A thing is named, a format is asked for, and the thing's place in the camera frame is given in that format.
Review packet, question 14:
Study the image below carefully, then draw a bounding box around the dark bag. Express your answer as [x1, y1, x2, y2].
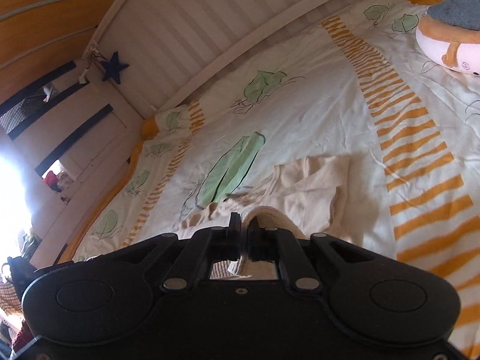
[2, 257, 38, 289]

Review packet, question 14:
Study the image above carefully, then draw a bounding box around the beige printed sweater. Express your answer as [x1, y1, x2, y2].
[180, 154, 361, 280]

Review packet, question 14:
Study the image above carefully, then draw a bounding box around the white wooden bed frame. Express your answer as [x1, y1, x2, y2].
[0, 0, 439, 267]

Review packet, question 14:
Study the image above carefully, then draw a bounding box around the pink plush pillow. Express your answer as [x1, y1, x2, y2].
[415, 5, 480, 77]

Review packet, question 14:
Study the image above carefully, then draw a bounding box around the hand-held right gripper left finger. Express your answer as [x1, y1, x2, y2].
[124, 212, 242, 293]

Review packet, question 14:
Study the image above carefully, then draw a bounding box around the grey folded cloth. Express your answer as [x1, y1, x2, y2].
[427, 0, 480, 31]

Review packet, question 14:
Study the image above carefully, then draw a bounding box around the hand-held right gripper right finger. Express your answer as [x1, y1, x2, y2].
[244, 217, 376, 293]

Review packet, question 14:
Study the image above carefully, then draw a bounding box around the red clothes pile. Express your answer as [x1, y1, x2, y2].
[43, 170, 74, 203]

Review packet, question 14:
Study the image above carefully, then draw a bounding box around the dark blue star decoration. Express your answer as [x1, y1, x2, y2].
[101, 50, 130, 83]

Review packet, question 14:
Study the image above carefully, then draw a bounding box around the leaf-print striped duvet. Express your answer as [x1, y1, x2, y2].
[71, 0, 480, 357]

